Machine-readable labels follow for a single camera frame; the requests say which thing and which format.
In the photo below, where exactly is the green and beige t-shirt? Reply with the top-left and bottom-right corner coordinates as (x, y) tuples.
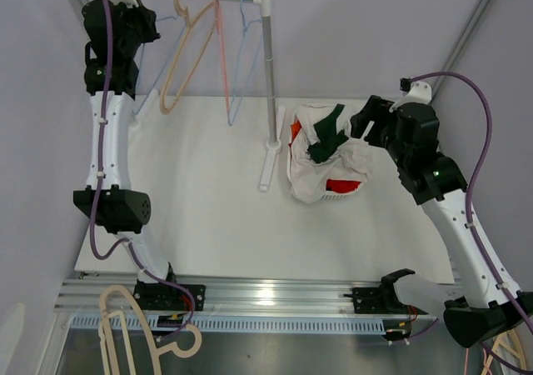
(287, 102), (372, 204)

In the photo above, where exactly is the red t-shirt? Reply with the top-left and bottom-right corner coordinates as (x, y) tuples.
(326, 179), (361, 194)

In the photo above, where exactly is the orange t-shirt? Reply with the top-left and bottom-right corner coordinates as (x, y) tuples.
(288, 118), (301, 147)

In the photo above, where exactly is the pink plastic hanger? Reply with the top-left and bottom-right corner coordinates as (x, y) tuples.
(212, 0), (230, 115)

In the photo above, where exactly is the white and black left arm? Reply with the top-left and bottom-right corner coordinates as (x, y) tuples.
(73, 0), (180, 309)

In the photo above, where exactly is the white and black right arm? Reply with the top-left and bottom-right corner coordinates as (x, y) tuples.
(350, 95), (532, 348)

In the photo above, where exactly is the pink hanger lower right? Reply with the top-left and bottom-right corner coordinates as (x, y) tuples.
(462, 348), (470, 375)

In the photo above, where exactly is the beige hanger lower right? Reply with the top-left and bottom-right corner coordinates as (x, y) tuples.
(481, 330), (527, 374)

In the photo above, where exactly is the beige hanger lower left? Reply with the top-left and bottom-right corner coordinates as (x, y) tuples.
(97, 285), (204, 375)

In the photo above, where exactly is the white perforated plastic basket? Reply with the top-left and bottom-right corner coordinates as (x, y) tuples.
(289, 106), (367, 203)

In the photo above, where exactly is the silver clothes rack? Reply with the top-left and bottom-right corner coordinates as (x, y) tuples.
(56, 0), (288, 193)

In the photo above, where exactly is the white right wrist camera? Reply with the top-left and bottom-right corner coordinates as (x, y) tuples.
(389, 77), (432, 113)

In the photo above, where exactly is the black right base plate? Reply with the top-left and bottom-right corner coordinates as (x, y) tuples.
(343, 286), (426, 315)

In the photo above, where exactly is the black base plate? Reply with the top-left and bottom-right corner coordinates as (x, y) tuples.
(343, 286), (426, 315)
(133, 282), (206, 312)

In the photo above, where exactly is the aluminium frame post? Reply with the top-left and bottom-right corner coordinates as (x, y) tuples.
(432, 0), (507, 97)

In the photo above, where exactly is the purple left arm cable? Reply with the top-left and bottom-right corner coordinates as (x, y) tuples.
(87, 0), (197, 341)

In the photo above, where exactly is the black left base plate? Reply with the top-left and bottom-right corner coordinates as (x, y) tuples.
(133, 282), (206, 312)

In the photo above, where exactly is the aluminium rail front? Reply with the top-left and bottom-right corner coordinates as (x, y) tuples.
(52, 277), (507, 337)

